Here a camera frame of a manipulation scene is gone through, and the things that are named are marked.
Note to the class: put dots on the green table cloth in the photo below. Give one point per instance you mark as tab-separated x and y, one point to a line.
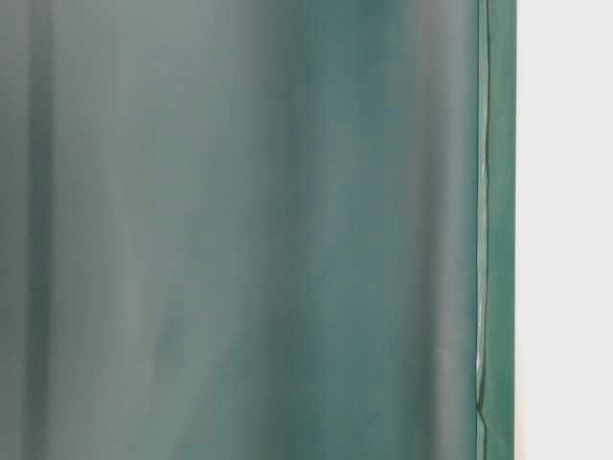
257	229

